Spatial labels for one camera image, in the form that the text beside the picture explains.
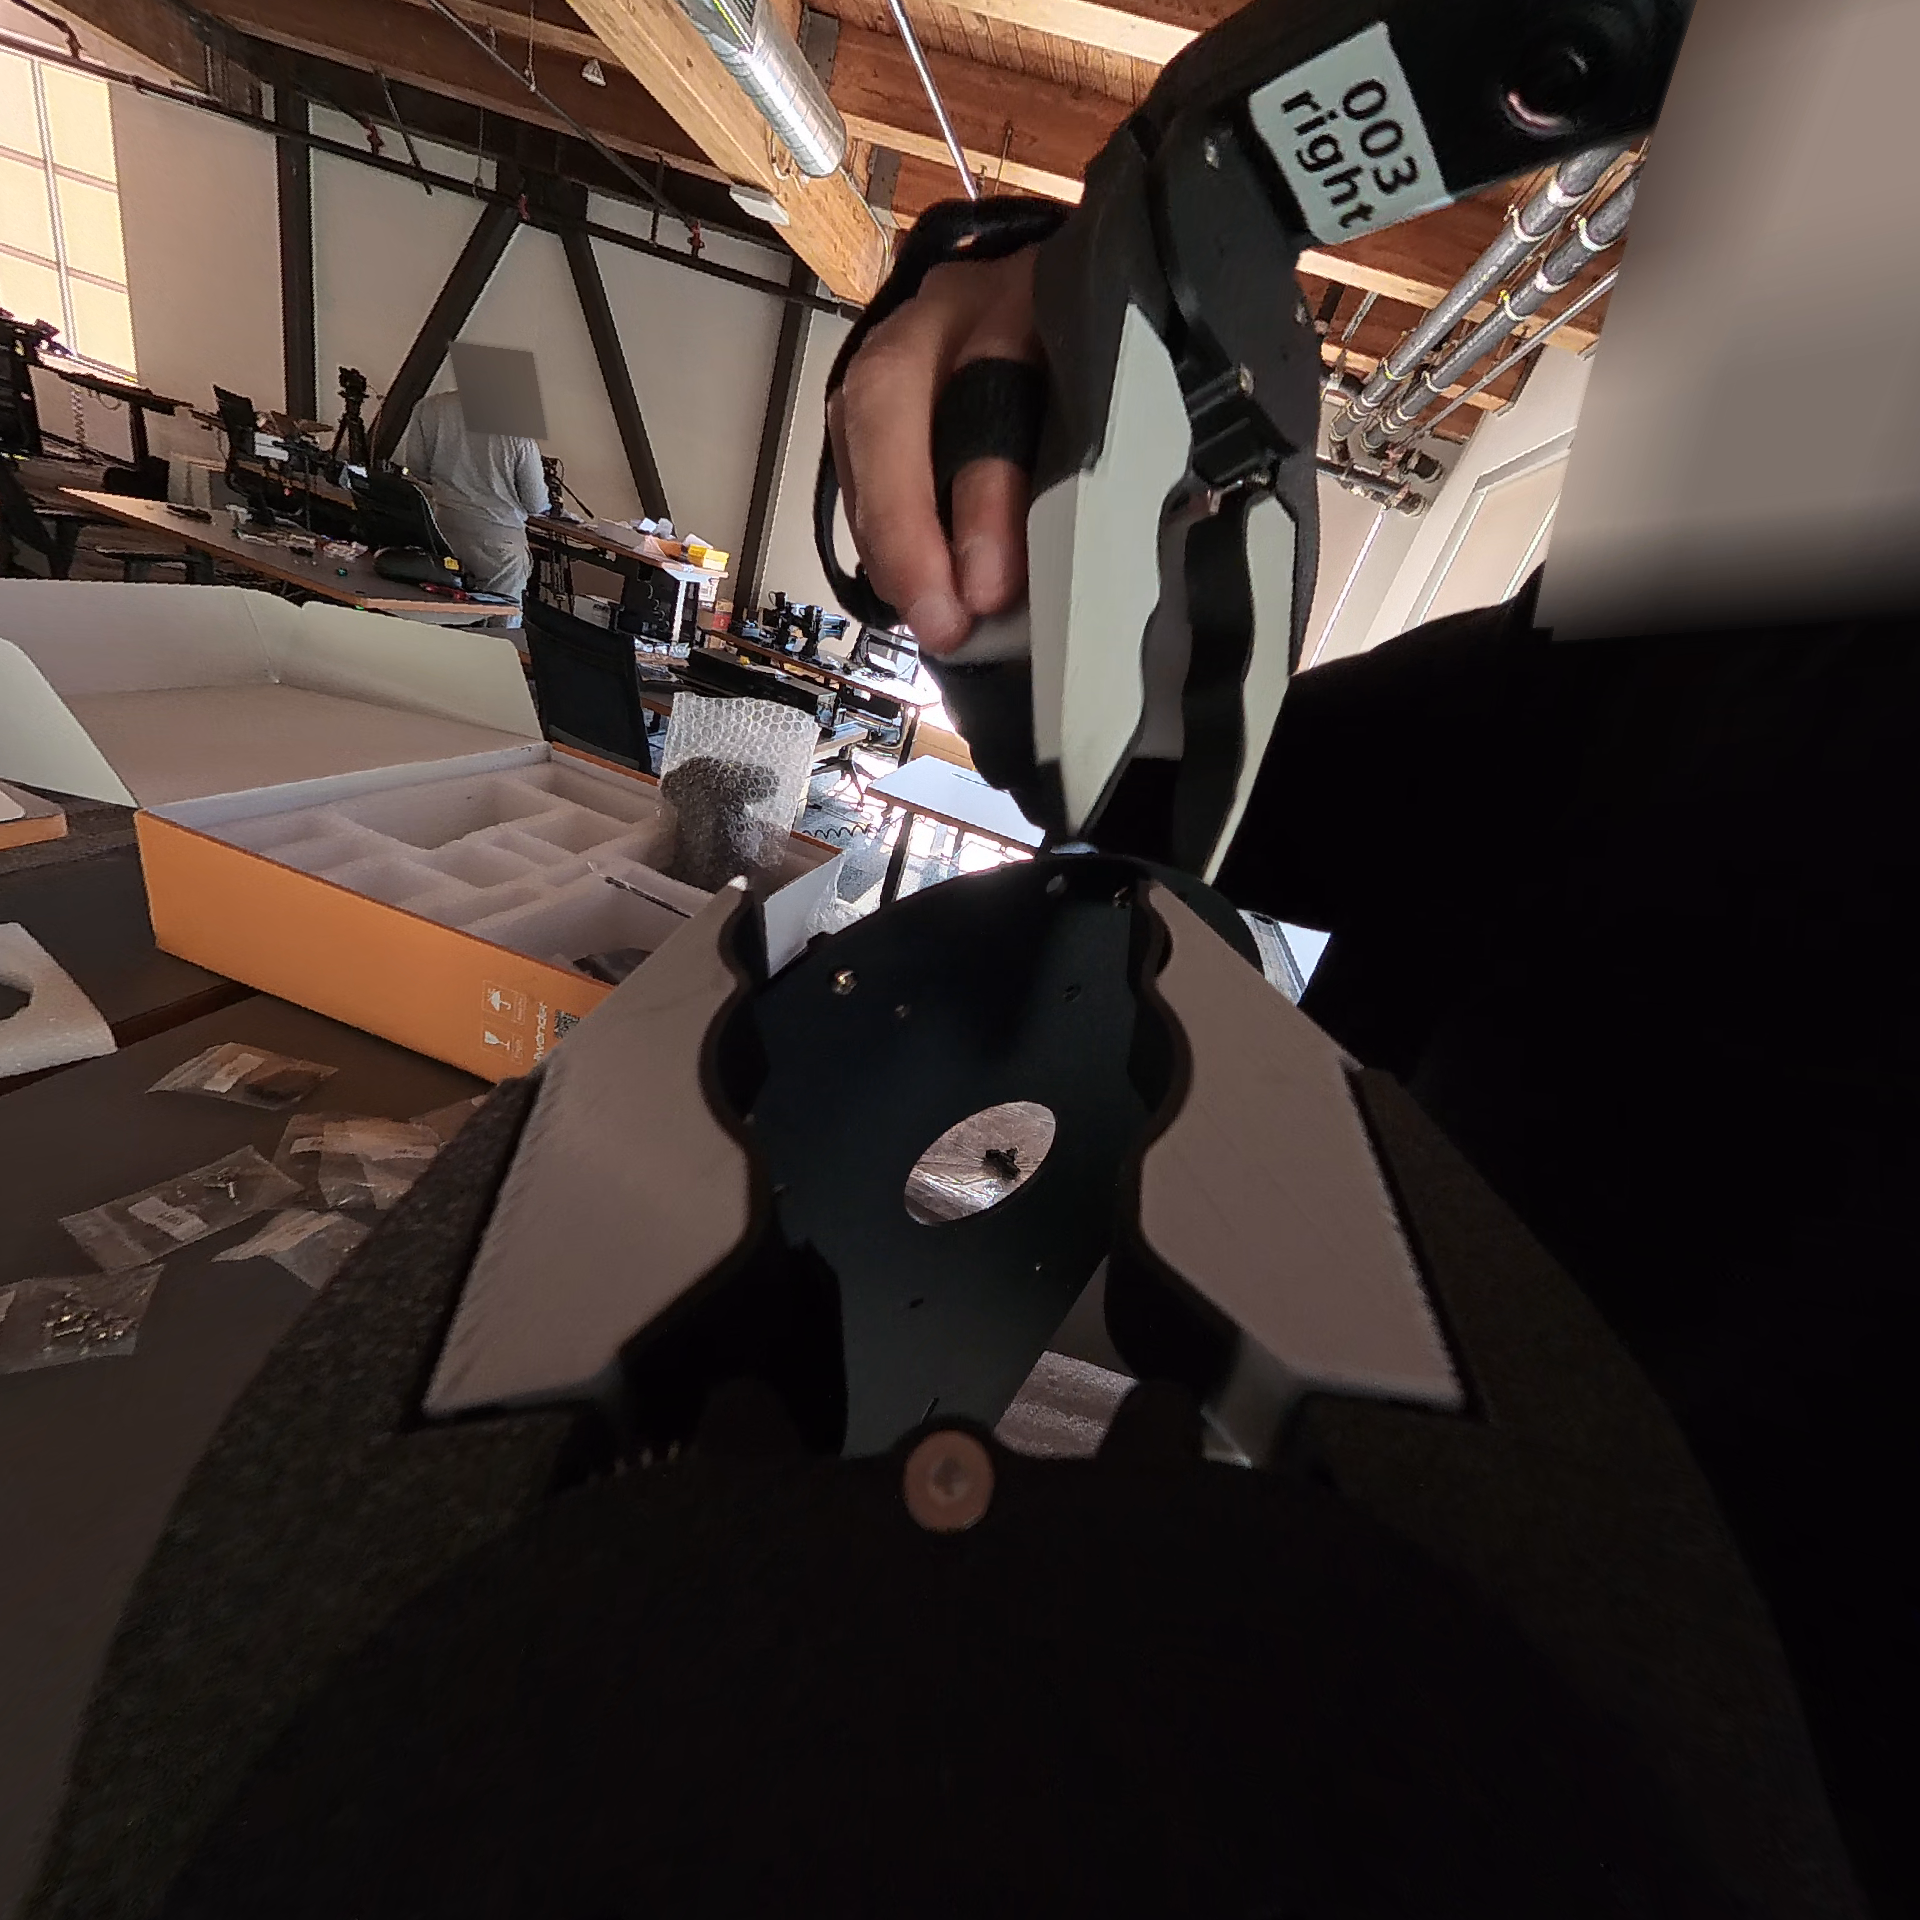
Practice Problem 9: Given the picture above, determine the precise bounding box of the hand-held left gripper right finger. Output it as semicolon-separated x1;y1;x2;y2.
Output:
1102;882;1470;1471

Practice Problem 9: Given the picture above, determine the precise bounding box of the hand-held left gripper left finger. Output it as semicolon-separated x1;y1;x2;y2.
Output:
421;882;781;1419

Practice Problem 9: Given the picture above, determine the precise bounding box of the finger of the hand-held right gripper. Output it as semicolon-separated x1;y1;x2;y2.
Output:
1028;297;1205;839
1182;498;1298;889

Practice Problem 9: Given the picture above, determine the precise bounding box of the black metal base plate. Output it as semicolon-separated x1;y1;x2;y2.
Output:
735;844;1262;1460

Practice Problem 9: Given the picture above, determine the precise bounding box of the long wooden desk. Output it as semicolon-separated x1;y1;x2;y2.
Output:
60;487;528;625

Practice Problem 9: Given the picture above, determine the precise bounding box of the person's right hand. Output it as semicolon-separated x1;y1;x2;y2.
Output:
826;247;1052;648

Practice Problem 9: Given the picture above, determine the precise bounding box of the white table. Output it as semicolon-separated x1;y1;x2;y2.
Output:
865;755;1052;903

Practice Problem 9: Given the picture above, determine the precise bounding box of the white foam sheet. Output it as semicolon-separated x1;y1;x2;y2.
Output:
906;1103;1142;1456

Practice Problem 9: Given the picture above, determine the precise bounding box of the ceiling pipe bundle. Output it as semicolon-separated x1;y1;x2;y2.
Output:
1319;136;1653;506

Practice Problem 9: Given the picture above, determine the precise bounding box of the orange white cardboard box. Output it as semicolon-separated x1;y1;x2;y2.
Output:
0;576;845;1086

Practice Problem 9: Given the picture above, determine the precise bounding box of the person's black top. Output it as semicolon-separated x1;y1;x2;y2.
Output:
1215;569;1920;1920

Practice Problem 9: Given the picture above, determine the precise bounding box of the bubble wrap bundle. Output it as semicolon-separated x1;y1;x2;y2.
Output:
656;691;817;887

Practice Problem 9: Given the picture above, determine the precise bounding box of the pile of small hardware bags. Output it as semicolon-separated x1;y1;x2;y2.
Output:
0;1040;496;1377

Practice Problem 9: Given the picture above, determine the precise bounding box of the paned window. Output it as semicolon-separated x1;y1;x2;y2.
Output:
0;47;140;380

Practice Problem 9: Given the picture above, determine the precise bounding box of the silver air duct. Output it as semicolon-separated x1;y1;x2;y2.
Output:
680;0;854;178

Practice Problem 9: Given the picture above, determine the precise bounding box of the white foam frame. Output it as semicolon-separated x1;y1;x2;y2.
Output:
0;919;118;1082

